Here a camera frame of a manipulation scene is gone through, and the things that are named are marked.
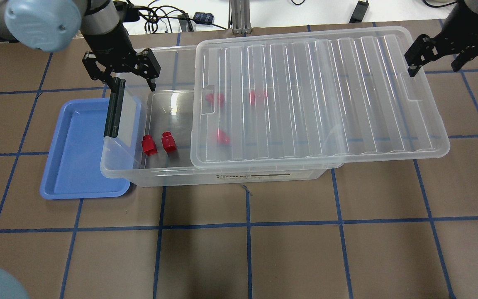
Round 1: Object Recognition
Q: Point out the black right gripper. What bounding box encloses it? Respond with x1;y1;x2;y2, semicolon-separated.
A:
404;8;478;78

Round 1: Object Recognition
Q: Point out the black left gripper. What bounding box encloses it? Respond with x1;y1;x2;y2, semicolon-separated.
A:
82;25;161;93

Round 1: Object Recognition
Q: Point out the red block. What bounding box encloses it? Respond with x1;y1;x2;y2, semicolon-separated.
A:
141;135;158;156
161;131;178;153

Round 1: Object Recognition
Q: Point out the clear plastic box lid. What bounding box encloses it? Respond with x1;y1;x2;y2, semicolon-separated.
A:
191;25;450;170

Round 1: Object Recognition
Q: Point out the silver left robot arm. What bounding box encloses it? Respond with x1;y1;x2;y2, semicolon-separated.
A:
0;0;161;92

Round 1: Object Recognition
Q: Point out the clear plastic storage box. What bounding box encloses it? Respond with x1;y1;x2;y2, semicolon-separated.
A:
100;45;339;187

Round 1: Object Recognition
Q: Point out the red block box centre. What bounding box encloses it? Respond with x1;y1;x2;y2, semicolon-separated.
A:
216;129;231;145

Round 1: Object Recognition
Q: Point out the black power adapter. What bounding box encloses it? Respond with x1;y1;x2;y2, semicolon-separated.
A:
349;0;369;23

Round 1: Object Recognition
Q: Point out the blue plastic tray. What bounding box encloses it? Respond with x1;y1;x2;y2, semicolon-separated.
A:
39;98;130;200

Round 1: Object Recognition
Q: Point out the black box handle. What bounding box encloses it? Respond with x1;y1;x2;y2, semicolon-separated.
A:
104;77;126;138

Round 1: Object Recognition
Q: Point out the aluminium frame post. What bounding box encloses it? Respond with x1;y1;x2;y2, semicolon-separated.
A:
228;0;252;36

